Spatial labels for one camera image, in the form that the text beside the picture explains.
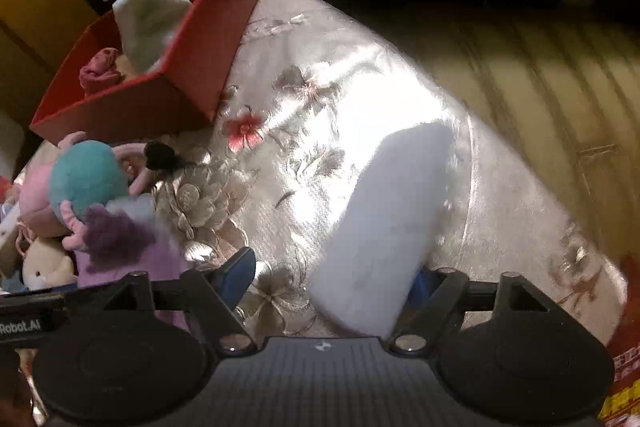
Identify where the cream bear plush toy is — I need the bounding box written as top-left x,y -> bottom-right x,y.
22,236 -> 79,292

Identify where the pink and teal plush toy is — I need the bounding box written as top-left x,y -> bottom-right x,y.
19,131 -> 153,253

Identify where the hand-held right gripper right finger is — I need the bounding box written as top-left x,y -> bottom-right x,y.
387,267 -> 563,355

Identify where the dark pink rolled sock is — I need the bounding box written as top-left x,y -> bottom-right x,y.
78,48 -> 124,96

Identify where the pale white soft cloth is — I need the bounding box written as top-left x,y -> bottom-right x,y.
112,0 -> 193,75

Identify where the purple plush toy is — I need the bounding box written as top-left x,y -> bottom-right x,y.
75,196 -> 193,333

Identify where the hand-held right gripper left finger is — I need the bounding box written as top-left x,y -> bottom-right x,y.
100,247 -> 258,355

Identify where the black fuzzy plush piece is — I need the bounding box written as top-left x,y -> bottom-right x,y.
144,141 -> 180,174

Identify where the red printed packet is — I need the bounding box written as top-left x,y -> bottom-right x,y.
597,302 -> 640,427

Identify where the red box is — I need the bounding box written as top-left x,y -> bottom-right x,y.
29,0 -> 261,145

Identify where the wooden cabinet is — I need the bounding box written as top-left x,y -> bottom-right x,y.
0,0 -> 103,122

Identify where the white sock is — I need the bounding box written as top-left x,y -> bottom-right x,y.
310,119 -> 451,338

